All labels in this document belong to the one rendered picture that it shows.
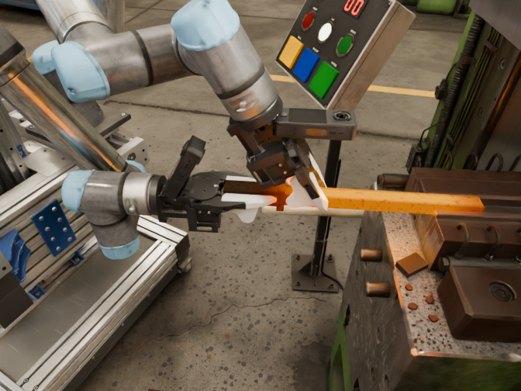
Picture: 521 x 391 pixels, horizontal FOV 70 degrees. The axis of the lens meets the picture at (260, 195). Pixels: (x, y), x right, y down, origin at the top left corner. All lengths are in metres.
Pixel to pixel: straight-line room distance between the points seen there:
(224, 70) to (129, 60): 0.13
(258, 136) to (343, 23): 0.56
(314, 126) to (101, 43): 0.29
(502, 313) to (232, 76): 0.47
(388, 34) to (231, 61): 0.56
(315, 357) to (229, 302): 0.42
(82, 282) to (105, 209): 0.96
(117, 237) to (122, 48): 0.35
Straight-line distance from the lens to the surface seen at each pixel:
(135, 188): 0.65
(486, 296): 0.61
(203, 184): 0.64
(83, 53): 0.54
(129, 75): 0.54
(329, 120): 0.53
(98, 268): 1.65
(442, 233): 0.65
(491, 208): 0.75
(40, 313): 1.62
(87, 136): 0.79
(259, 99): 0.50
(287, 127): 0.52
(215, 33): 0.47
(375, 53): 0.97
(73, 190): 0.70
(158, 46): 0.55
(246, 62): 0.49
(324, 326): 1.64
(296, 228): 1.95
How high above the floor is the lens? 1.43
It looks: 42 degrees down
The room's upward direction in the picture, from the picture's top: straight up
